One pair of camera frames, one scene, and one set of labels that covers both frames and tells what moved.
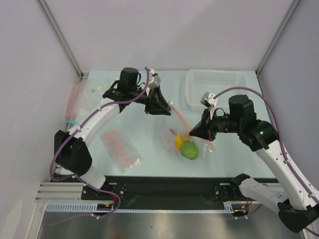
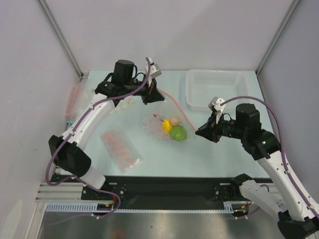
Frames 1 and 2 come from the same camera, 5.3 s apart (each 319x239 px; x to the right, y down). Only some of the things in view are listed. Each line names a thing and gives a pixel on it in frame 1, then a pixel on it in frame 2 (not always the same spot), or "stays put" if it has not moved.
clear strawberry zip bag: x=176 y=141 -> x=161 y=119
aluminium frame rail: x=60 y=192 stays put
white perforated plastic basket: x=198 y=82 stays put
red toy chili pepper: x=173 y=132 -> x=157 y=117
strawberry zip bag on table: x=125 y=155 stays put
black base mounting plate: x=166 y=189 stays put
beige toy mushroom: x=186 y=136 -> x=175 y=121
